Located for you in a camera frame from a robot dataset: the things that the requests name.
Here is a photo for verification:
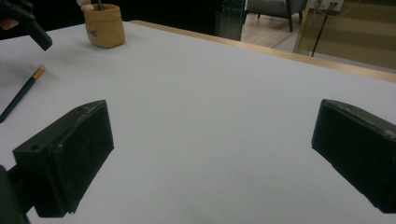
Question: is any black cabinet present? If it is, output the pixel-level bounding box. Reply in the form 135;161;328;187
214;0;247;42

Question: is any white table mat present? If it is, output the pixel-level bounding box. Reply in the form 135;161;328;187
0;21;396;224

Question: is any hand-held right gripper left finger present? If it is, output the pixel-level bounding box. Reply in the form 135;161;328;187
12;99;115;218

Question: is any grey armchair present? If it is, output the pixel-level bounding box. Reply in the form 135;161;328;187
244;0;308;33

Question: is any beige wooden structure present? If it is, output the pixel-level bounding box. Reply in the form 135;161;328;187
293;0;396;70

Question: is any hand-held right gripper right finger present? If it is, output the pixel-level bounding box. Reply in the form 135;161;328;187
311;98;396;215

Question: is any tan pen holder with figurine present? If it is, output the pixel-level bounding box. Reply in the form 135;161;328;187
76;0;126;49

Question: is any black hanging cable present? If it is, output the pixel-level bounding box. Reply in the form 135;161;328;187
310;2;332;58

